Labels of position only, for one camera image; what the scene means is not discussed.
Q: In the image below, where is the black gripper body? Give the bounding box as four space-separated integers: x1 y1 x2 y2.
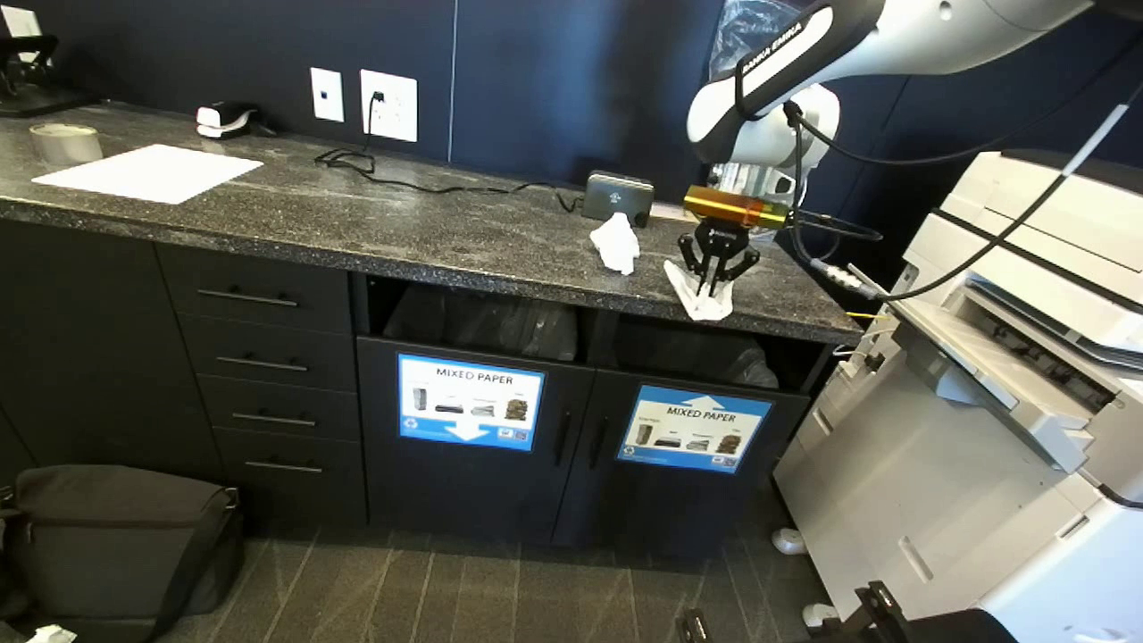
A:
675 217 768 270

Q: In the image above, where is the medium white paper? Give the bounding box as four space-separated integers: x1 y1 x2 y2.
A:
661 258 741 325

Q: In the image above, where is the mixed paper sign up arrow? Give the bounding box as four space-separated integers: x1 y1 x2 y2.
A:
616 382 776 479

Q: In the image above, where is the mixed paper sign down arrow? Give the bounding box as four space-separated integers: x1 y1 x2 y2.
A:
393 350 545 457

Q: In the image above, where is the small crumpled white paper ball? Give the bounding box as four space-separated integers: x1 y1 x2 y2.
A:
586 211 647 282

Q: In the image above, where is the small black box device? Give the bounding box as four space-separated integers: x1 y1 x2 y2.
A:
581 169 657 228

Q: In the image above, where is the large grey office printer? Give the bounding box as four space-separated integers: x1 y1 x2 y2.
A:
768 146 1143 643

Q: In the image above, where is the white power adapter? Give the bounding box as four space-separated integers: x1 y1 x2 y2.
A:
193 98 262 142

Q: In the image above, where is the flat white paper sheet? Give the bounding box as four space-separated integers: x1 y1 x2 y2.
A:
31 139 269 211

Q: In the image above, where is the dark cabinet with granite counter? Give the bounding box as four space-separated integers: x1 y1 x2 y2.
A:
0 98 863 564

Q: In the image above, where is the black fabric bag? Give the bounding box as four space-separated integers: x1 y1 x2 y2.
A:
0 461 249 643

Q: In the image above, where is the grey tape roll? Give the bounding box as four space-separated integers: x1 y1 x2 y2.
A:
25 122 108 163

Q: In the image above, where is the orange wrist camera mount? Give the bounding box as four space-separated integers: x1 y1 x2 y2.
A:
684 186 797 232

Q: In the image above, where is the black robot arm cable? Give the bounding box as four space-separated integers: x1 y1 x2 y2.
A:
779 98 1143 307

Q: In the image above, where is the thin black counter cable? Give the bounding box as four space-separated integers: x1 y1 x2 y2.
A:
311 142 588 217

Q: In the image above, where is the large white wall outlet plate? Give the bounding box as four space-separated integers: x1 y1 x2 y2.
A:
358 69 420 146

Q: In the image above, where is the small white wall plate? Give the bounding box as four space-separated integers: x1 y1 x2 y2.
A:
307 64 345 126

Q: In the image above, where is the metal drawer handle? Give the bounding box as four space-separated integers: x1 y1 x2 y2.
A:
193 282 303 311
212 350 313 377
243 457 328 479
229 411 320 430

